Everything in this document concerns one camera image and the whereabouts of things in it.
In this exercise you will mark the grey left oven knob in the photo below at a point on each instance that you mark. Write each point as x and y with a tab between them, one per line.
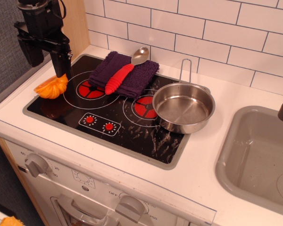
36	164

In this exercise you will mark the red right stove knob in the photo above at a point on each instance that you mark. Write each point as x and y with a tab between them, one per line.
109	127

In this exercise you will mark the wooden side post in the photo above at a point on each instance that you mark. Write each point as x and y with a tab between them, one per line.
75	26

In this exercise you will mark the red stove knob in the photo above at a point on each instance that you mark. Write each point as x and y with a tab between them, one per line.
109	127
90	120

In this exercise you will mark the black toy stove top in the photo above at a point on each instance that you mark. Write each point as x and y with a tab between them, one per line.
136	132

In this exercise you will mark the white toy oven front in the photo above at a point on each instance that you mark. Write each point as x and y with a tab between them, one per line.
90	195

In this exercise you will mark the purple folded towel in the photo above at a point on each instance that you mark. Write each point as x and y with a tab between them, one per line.
117	67

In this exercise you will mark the grey sink basin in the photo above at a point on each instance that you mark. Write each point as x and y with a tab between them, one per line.
250	165

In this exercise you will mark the red handled metal spoon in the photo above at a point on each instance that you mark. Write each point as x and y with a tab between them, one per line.
139	57

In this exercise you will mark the grey right oven knob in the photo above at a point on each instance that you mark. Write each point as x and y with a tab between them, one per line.
130	208

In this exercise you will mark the orange object bottom corner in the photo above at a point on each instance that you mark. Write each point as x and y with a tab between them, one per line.
11	221

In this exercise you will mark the stainless steel pan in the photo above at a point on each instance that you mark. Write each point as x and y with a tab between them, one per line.
183	107

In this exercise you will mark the grey oven door handle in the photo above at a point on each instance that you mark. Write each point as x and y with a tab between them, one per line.
75	217

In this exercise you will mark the orange toy bell pepper half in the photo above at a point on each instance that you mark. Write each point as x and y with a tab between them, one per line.
53	87

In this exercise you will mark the grey oven knob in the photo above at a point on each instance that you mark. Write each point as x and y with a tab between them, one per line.
130	208
36	164

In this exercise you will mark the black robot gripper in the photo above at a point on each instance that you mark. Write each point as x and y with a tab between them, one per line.
41	31

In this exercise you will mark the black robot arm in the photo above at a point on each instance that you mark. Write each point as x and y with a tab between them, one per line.
41	4

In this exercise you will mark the red left stove knob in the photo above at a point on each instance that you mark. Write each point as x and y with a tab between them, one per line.
90	120

